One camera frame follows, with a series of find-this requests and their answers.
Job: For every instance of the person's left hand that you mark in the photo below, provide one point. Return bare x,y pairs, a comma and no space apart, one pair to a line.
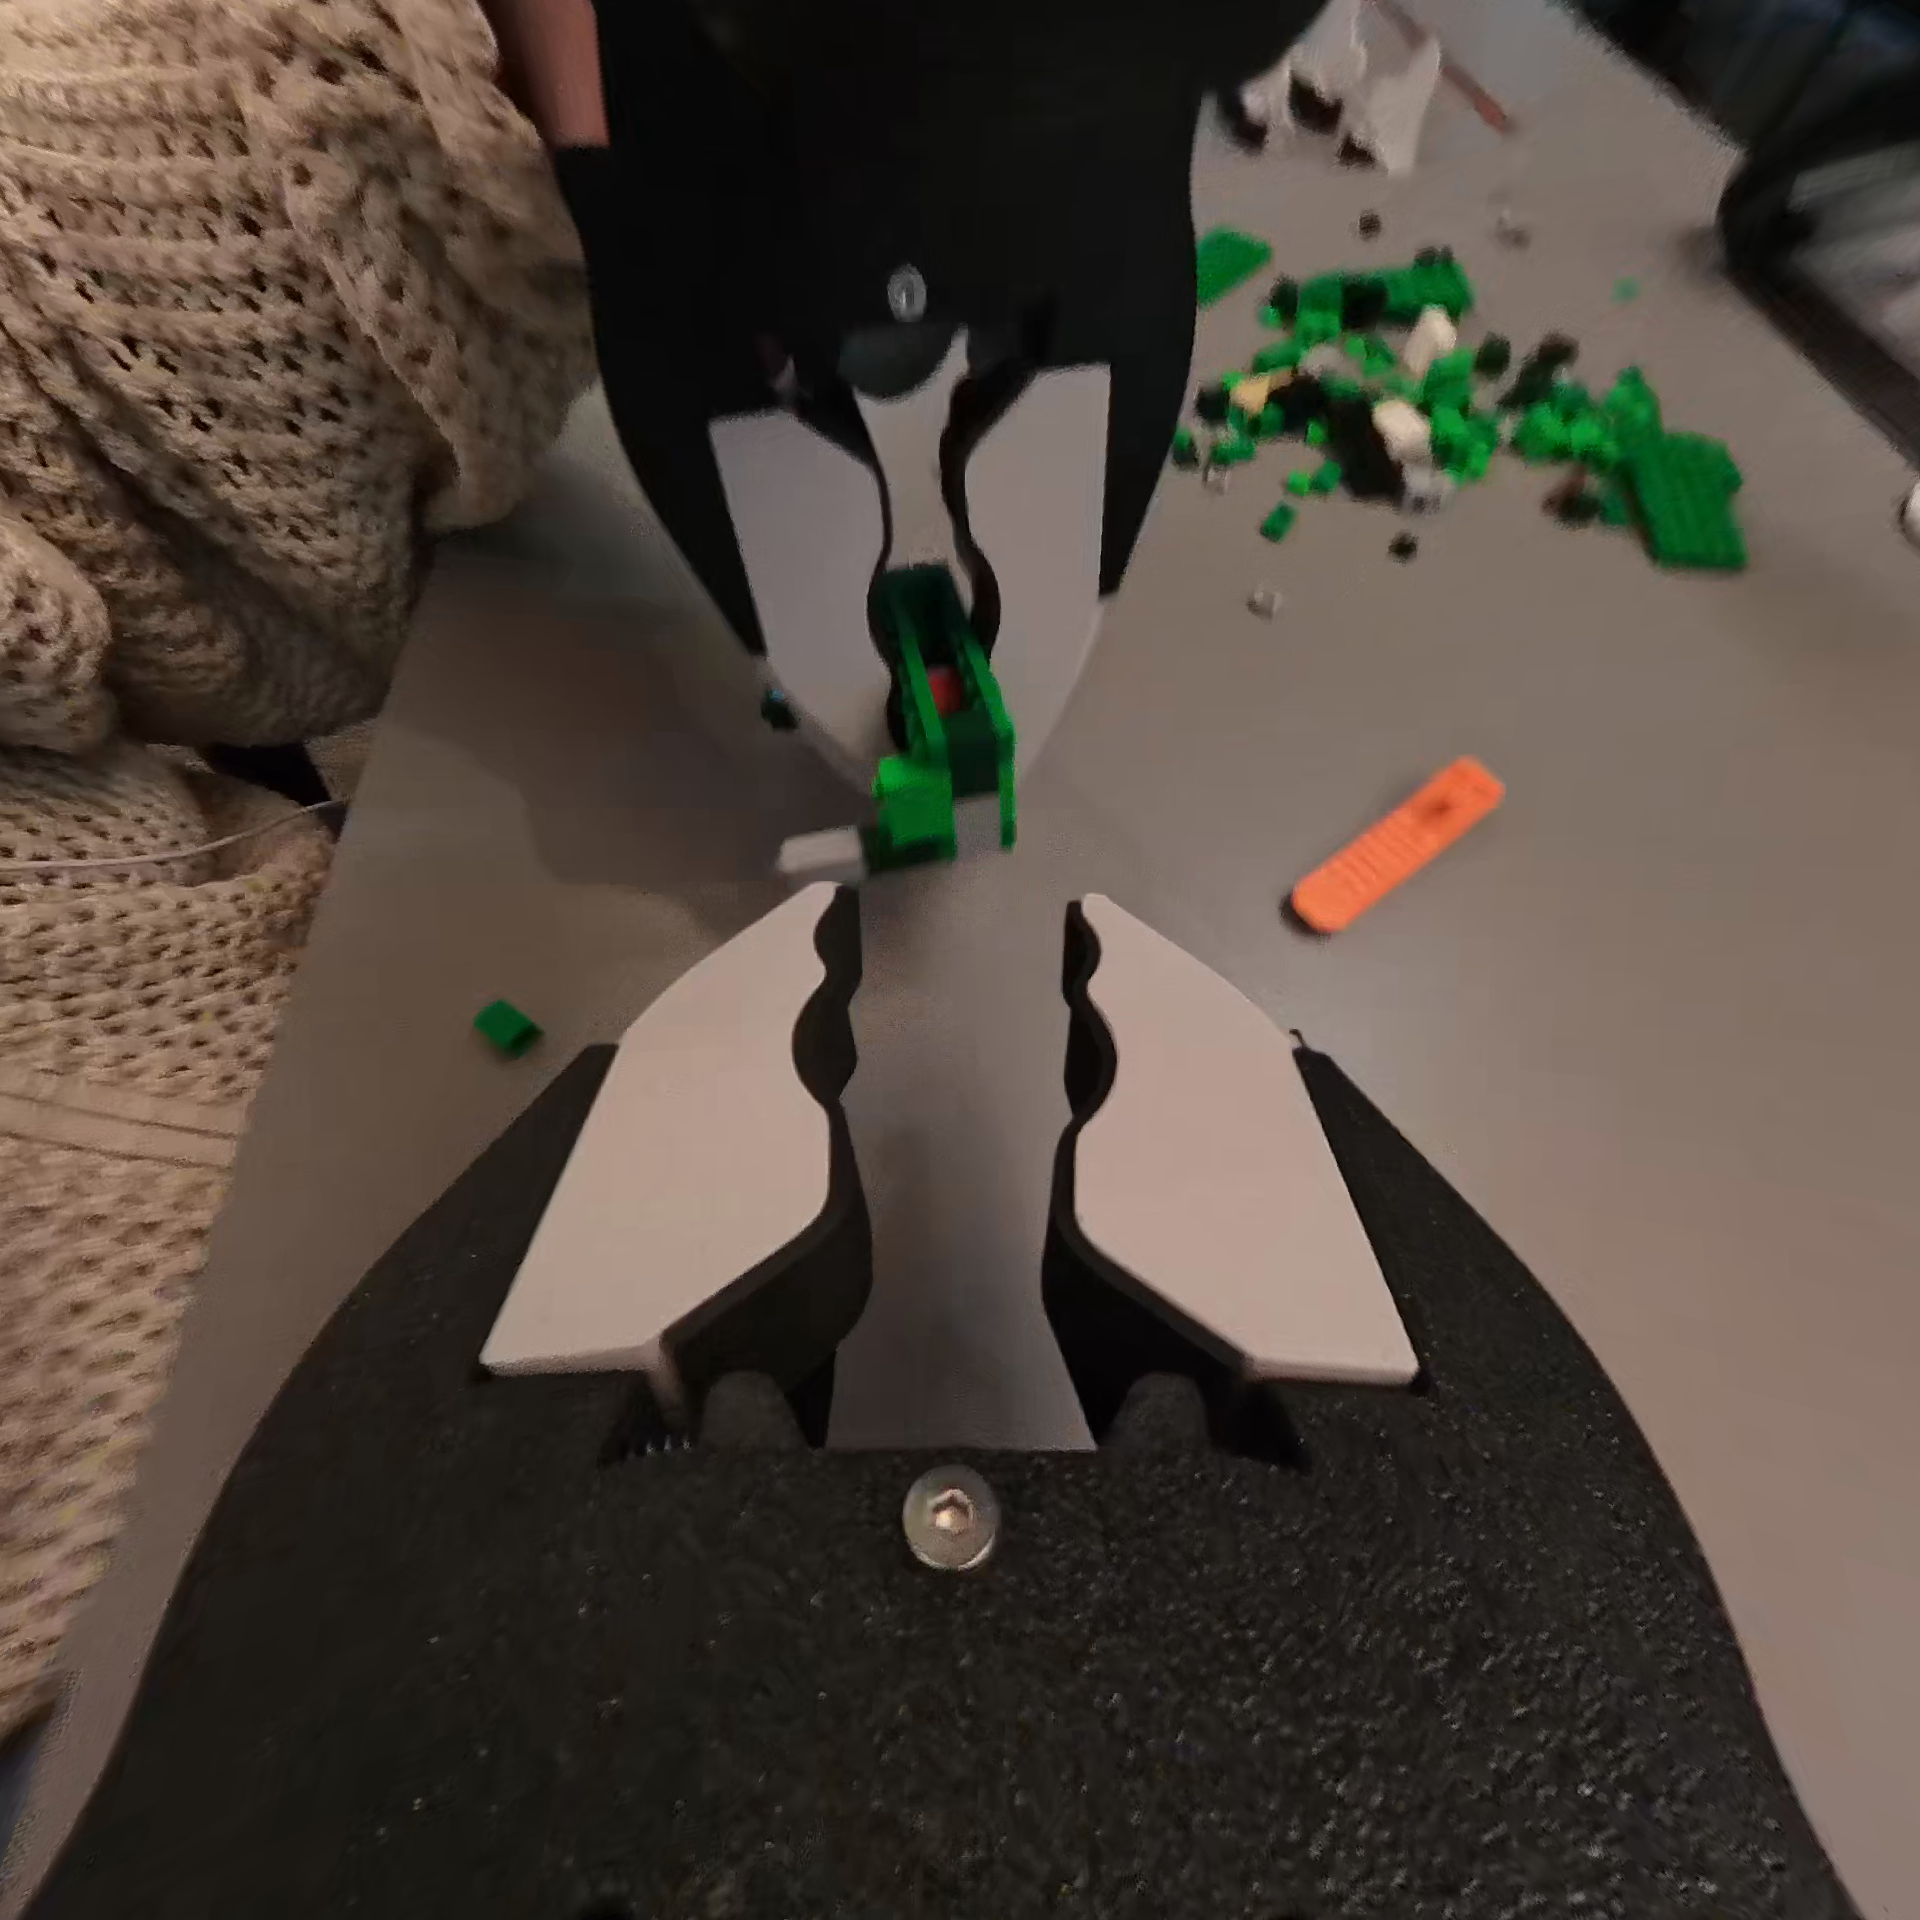
565,75

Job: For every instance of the small light grey lego brick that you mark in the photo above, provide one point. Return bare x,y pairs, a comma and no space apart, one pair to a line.
813,859

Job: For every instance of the small green lego brick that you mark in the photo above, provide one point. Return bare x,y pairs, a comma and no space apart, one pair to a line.
509,1032

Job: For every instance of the pile of lego pieces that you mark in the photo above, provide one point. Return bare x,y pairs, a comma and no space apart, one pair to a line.
1681,482

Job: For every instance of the orange brick separator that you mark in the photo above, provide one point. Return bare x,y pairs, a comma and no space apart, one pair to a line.
1393,844

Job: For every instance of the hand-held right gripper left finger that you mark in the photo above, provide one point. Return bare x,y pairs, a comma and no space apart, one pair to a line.
692,1182

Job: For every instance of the thin brown stick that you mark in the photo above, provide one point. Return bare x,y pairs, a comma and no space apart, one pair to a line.
1447,72

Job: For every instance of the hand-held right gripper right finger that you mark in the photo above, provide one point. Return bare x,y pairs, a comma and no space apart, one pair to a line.
1227,1205

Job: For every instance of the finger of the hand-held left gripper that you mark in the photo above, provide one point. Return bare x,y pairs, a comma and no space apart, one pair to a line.
798,537
1056,509

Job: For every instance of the green lego assembly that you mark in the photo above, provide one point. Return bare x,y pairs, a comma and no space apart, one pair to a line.
964,739

